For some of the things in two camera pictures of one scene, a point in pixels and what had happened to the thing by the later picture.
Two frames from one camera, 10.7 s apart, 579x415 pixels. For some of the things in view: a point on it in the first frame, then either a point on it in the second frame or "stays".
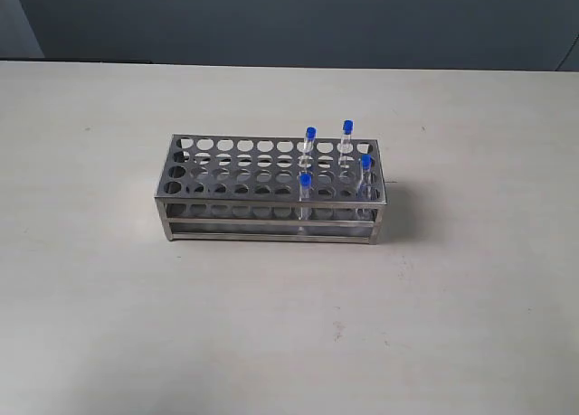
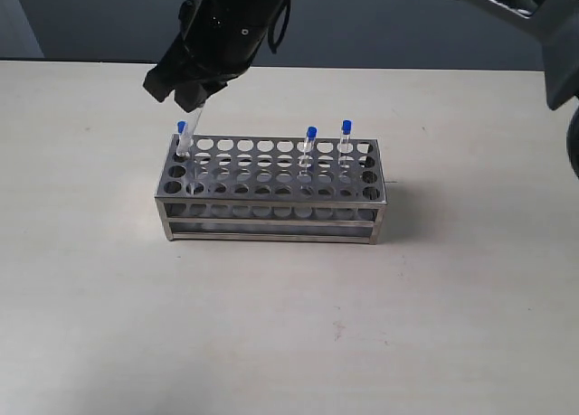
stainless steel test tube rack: x=272 y=189 stays
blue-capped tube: x=367 y=177 → x=184 y=145
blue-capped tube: x=305 y=185 → x=185 y=142
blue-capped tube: x=311 y=135 stays
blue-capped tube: x=347 y=128 stays
